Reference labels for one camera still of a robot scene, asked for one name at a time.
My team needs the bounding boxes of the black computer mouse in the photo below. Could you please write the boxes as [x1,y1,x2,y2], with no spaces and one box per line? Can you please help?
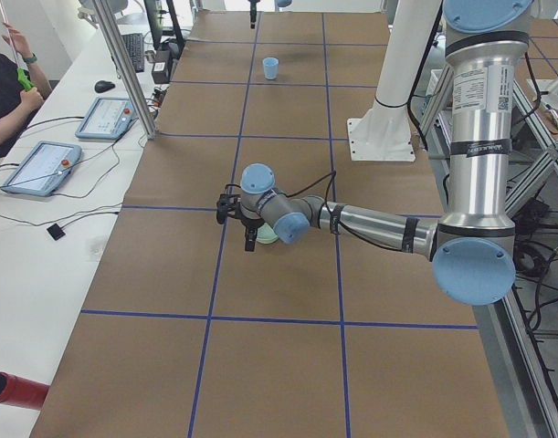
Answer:
[94,80,116,94]

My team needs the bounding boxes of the green handled grabber stick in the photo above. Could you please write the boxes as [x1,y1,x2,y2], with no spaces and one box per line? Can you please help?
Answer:
[0,0,36,95]

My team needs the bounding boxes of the light blue cup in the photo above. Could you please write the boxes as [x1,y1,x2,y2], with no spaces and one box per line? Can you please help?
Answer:
[262,57,279,80]

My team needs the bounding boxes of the aluminium frame post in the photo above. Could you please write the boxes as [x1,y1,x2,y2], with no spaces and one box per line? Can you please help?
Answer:
[91,0,157,140]

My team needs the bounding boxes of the far blue teach pendant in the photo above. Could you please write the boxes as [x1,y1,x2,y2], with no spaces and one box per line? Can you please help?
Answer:
[75,97,136,141]

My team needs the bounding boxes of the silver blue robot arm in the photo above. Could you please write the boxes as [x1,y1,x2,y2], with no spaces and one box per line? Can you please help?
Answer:
[248,0,292,29]
[216,1,531,306]

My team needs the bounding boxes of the near blue teach pendant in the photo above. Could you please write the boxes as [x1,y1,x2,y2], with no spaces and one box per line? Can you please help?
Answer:
[1,141,82,197]

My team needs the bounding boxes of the blue teach pendant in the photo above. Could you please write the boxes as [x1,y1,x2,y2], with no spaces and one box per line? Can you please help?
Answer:
[1,141,82,197]
[75,97,136,141]

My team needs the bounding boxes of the light green bowl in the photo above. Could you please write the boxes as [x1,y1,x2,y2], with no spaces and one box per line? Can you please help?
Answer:
[256,224,279,245]

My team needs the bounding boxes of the brown paper table mat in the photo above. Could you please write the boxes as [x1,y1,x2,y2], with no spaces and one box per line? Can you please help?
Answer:
[32,13,509,437]

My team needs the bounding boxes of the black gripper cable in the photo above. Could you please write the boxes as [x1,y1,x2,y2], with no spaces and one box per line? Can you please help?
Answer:
[223,169,407,252]

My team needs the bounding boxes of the person's hand upper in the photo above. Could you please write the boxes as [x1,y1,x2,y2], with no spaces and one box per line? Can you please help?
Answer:
[2,22,34,60]

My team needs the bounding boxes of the red cylinder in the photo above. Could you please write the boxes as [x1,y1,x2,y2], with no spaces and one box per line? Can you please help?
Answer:
[0,371,49,411]

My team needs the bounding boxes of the small black square pad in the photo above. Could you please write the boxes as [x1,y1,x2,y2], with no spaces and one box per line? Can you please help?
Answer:
[47,224,66,241]

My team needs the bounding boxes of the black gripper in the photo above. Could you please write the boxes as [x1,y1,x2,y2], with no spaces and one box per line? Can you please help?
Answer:
[216,193,263,252]

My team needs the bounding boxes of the person's hand lower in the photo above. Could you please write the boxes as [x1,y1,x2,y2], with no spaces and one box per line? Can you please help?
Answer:
[20,88,45,113]

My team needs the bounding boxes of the black box on desk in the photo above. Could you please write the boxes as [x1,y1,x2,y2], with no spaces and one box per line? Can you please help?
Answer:
[151,50,173,85]

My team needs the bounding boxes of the black keyboard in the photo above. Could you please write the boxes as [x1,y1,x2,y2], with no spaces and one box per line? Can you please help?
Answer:
[121,33,144,73]

